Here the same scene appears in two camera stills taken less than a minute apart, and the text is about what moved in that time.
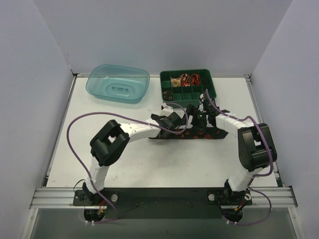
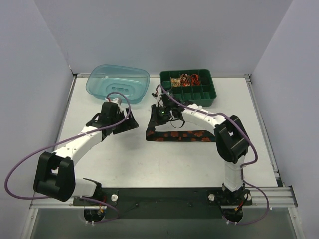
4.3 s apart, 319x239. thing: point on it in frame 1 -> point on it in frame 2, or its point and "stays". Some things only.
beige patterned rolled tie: x=176 y=82 stays
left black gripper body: x=173 y=123 -> x=123 y=120
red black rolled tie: x=185 y=79 stays
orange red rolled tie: x=195 y=79 stays
